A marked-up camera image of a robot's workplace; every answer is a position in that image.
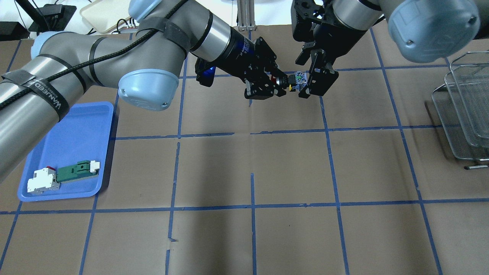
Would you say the wire mesh shelf basket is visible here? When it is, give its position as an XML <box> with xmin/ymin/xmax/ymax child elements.
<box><xmin>431</xmin><ymin>50</ymin><xmax>489</xmax><ymax>170</ymax></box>

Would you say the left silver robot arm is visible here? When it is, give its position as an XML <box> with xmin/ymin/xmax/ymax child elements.
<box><xmin>0</xmin><ymin>0</ymin><xmax>289</xmax><ymax>181</ymax></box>

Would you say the red emergency stop button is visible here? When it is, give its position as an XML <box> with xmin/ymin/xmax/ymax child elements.
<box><xmin>270</xmin><ymin>70</ymin><xmax>308</xmax><ymax>92</ymax></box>

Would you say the green terminal block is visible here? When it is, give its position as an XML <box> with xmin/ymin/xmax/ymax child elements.
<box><xmin>56</xmin><ymin>160</ymin><xmax>101</xmax><ymax>183</ymax></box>

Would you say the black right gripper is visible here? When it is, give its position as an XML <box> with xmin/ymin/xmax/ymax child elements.
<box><xmin>291</xmin><ymin>0</ymin><xmax>371</xmax><ymax>99</ymax></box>

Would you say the beige plastic tray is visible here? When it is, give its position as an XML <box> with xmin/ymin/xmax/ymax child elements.
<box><xmin>80</xmin><ymin>0</ymin><xmax>130</xmax><ymax>34</ymax></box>

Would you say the aluminium frame post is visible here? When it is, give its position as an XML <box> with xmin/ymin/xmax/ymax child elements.
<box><xmin>237</xmin><ymin>0</ymin><xmax>256</xmax><ymax>31</ymax></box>

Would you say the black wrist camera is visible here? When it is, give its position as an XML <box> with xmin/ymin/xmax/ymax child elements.
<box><xmin>194</xmin><ymin>57</ymin><xmax>215</xmax><ymax>87</ymax></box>

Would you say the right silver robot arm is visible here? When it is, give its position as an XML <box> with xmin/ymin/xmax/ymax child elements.
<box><xmin>291</xmin><ymin>0</ymin><xmax>488</xmax><ymax>99</ymax></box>

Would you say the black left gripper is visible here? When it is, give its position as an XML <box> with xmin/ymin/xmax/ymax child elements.
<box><xmin>215</xmin><ymin>29</ymin><xmax>290</xmax><ymax>100</ymax></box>

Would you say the blue plastic tray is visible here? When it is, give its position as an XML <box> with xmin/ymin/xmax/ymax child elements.
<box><xmin>17</xmin><ymin>101</ymin><xmax>114</xmax><ymax>202</ymax></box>

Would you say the white circuit breaker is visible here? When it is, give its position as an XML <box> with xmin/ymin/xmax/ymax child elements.
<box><xmin>27</xmin><ymin>167</ymin><xmax>60</xmax><ymax>194</ymax></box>

